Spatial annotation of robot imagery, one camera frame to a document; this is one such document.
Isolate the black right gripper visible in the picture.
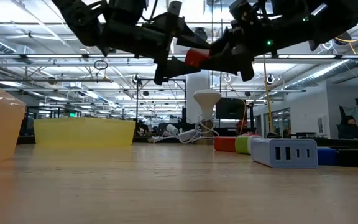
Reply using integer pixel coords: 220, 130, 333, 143
197, 0, 291, 82

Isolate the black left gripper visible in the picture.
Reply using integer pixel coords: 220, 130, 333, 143
103, 1, 211, 85

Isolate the red cube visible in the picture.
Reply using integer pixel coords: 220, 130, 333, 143
185, 48, 211, 68

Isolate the red box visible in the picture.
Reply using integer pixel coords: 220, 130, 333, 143
214, 136, 237, 153

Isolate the small green and white item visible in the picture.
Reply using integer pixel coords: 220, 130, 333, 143
235, 134, 262, 155

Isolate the blue rectangular box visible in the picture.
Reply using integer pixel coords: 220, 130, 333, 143
317, 147, 338, 166

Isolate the white bulb-shaped desk lamp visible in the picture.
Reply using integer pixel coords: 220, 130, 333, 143
193, 89, 222, 145

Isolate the black background monitor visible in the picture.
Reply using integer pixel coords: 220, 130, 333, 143
215, 98, 247, 121

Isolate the light blue usb charger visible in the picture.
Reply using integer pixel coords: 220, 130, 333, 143
250, 138, 319, 169

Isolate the yellow translucent plastic bin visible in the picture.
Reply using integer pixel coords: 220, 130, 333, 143
33, 117, 136, 147

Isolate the person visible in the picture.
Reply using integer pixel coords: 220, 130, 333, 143
337, 115, 358, 139

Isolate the yellow hanging cable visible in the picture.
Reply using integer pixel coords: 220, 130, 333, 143
262, 55, 275, 135

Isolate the black background rig frame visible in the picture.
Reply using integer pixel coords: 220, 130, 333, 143
134, 77, 188, 138

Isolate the white lamp power cable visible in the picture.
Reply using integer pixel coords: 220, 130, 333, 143
147, 119, 220, 145

